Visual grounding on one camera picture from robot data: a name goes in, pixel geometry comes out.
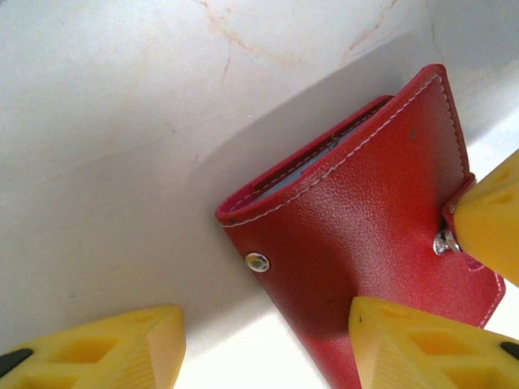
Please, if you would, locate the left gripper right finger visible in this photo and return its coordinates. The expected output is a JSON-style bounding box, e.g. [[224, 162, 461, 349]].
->
[[348, 295, 519, 389]]

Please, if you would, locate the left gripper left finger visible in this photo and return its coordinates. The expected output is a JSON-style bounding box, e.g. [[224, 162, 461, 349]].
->
[[0, 304, 188, 389]]

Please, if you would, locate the red leather card holder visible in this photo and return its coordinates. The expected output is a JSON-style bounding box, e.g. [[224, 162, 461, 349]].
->
[[214, 62, 508, 389]]

